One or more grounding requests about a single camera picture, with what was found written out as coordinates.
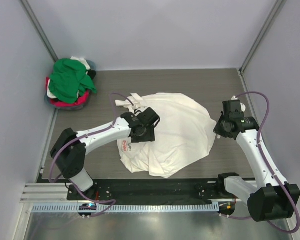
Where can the white Coca-Cola t-shirt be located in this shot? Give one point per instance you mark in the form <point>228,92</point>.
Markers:
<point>184,135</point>

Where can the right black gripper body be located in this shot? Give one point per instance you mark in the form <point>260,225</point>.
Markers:
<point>220,128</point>

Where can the left aluminium frame post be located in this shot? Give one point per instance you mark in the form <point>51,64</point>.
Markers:
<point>39,29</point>

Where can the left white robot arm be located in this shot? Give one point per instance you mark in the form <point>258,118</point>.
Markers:
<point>71,148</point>

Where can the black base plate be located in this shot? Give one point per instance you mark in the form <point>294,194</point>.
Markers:
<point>158,192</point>

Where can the aluminium frame post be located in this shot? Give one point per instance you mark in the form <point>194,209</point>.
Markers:
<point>39,29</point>
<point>269,21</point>

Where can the right aluminium frame post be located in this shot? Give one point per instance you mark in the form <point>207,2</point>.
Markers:
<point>269,21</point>

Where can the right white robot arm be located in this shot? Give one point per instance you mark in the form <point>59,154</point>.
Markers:
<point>272,198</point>

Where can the grey laundry basket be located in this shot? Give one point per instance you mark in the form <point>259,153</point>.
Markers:
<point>92,73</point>

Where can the pink t-shirt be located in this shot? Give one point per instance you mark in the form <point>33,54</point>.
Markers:
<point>55,103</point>

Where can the slotted cable duct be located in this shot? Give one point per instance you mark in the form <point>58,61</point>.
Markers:
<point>92,208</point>

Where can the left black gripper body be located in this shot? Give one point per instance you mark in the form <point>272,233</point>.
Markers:
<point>147,135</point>

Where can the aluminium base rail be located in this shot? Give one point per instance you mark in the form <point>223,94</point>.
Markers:
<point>44,193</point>

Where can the green t-shirt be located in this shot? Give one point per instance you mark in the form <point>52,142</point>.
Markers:
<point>70,80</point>

